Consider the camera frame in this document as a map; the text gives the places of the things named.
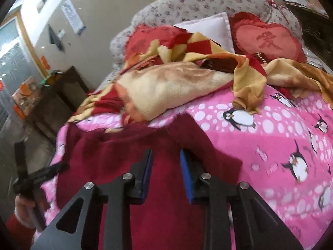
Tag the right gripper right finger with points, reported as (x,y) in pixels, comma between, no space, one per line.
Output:
(236,216)

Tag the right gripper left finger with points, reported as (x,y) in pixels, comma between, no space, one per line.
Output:
(98,217)

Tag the dark red knit garment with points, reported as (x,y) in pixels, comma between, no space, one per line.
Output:
(166,220)

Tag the person left hand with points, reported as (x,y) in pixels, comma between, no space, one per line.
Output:
(22,205)

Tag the pink penguin quilt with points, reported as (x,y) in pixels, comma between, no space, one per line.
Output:
(285,150)

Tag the dark wooden desk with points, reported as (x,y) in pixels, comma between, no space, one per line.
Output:
(69,88)

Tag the red yellow checked blanket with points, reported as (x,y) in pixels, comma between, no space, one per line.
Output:
(195,69)

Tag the red heart pillow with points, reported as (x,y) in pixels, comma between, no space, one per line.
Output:
(146,39)
(250,35)

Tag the white pillow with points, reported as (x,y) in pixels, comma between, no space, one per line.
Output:
(216,28)

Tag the dark wooden headboard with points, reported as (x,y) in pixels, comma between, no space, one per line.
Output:
(317,31)

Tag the grey floral pillow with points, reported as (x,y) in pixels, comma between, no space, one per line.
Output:
(170,12)

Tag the dark cloth on wall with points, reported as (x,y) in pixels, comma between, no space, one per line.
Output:
(54,39)

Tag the white wall poster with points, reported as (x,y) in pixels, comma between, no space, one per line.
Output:
(73,17)

